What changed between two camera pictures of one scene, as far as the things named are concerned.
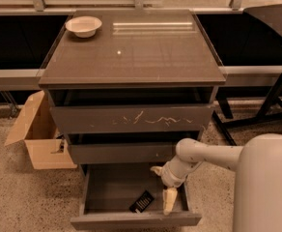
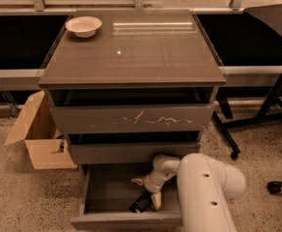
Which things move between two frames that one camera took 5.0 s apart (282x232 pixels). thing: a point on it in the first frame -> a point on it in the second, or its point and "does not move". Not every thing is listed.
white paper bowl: (84, 26) does not move
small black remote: (142, 202) does not move
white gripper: (170, 177) -> (154, 181)
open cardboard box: (37, 127) does not move
